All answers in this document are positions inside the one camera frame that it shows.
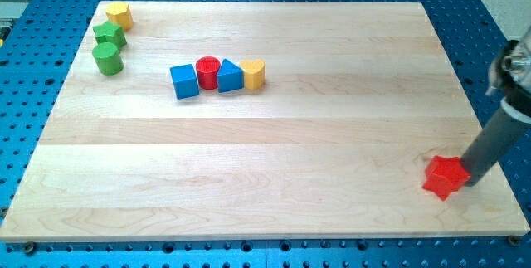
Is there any blue triangle block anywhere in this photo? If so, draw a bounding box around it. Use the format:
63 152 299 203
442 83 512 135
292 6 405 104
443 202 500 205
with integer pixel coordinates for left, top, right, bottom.
217 59 244 93

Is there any green star block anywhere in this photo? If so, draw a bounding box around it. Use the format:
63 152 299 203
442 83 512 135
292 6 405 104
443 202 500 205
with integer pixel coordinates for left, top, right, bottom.
93 21 127 50

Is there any red star block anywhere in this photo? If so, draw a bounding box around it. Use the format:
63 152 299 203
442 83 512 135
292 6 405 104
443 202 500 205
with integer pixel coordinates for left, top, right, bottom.
422 156 471 201

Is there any yellow heart block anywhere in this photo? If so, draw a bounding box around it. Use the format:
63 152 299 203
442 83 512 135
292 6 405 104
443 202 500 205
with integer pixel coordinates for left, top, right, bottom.
240 60 266 90

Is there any red cylinder block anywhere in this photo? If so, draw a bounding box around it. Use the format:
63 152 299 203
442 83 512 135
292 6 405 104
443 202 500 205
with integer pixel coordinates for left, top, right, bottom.
196 56 221 90

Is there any wooden board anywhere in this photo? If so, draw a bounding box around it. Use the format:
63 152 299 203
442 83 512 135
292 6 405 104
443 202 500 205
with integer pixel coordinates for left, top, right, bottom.
1 2 529 242

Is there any blue cube block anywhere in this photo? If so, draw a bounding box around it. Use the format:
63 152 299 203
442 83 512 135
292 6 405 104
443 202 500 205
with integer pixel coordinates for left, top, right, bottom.
170 64 199 100

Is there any green cylinder block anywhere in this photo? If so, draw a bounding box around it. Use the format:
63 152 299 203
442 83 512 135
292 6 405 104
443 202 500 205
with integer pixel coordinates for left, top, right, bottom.
92 42 124 76

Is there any yellow hexagon block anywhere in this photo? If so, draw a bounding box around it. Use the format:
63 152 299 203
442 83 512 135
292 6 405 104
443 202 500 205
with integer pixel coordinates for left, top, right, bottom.
105 2 134 31

